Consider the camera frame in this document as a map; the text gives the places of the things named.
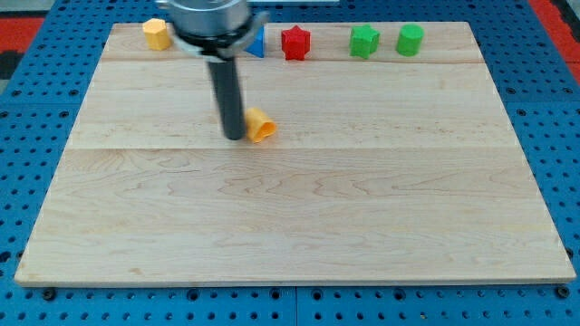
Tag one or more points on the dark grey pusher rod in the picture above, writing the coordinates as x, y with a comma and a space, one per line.
227, 92

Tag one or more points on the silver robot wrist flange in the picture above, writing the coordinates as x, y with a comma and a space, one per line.
213, 29

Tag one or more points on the yellow heart block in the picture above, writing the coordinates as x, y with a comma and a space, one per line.
259, 125

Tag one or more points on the red star block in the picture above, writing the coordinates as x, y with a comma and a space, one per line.
296, 43

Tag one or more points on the green star block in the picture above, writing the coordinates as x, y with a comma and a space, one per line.
364, 41

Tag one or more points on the blue triangle block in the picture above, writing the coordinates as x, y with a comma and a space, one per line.
258, 47

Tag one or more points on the yellow hexagon block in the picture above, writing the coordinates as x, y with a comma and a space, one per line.
156, 34

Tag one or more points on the light wooden board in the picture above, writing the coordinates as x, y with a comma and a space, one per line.
387, 171

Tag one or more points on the green cylinder block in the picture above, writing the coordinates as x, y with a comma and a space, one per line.
409, 39

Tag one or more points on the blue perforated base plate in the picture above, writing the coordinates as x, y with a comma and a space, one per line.
45, 92

